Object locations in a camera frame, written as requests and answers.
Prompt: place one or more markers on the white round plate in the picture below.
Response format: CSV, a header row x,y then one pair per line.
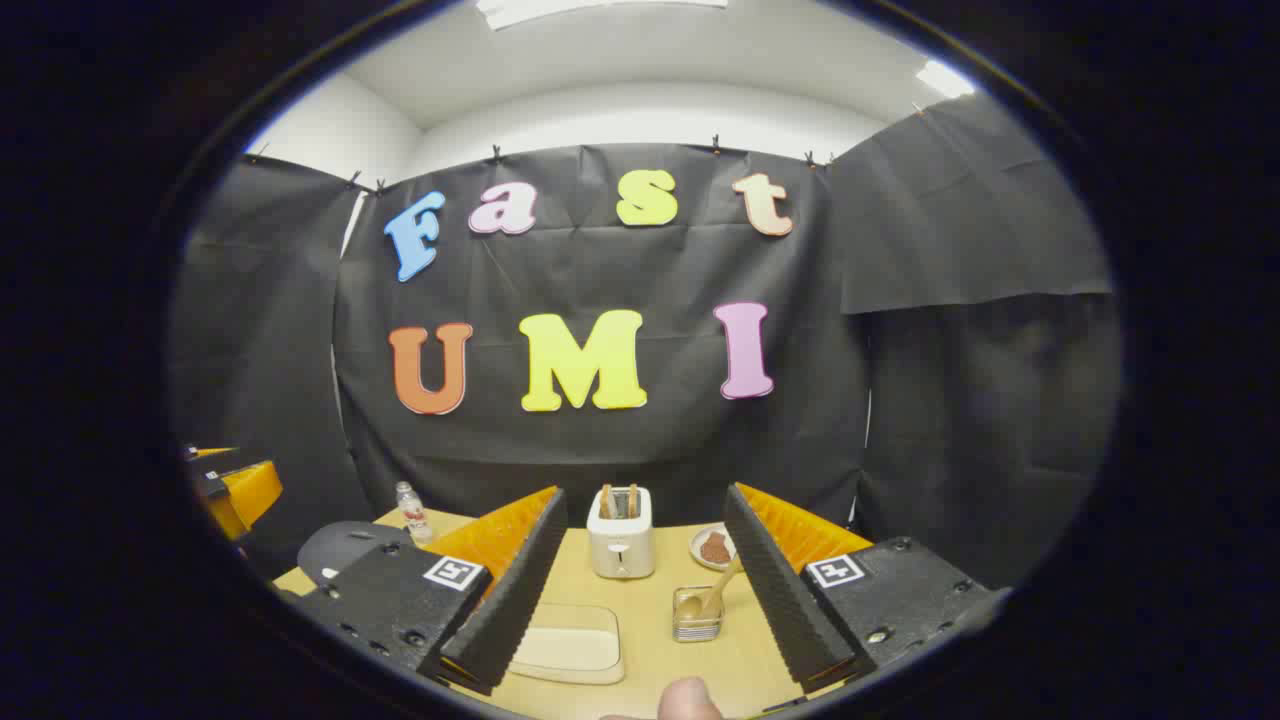
x,y
697,555

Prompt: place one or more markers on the wooden spoon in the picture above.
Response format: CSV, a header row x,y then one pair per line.
x,y
715,590

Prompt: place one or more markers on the brown meat piece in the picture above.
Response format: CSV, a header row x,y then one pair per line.
x,y
714,548

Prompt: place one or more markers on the white toaster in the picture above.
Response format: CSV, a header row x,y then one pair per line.
x,y
620,545

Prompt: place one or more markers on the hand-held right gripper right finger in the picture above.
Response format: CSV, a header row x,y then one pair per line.
x,y
770,590

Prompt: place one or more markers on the black rice cooker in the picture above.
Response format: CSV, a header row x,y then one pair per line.
x,y
345,550

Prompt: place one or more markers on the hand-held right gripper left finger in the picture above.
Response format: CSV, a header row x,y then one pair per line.
x,y
520,590

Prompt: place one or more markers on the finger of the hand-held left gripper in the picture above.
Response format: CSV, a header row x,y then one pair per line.
x,y
250,495
212,454

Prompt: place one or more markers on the small clear bottle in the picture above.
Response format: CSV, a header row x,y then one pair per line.
x,y
413,515

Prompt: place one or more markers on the ceiling light panel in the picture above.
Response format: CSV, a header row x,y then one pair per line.
x,y
944,79
590,8

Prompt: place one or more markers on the black backdrop cloth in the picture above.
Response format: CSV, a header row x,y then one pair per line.
x,y
640,440

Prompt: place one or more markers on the white divided tray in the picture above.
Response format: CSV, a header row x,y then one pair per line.
x,y
567,645

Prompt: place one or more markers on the clear chopstick holder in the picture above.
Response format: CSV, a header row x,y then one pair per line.
x,y
697,625

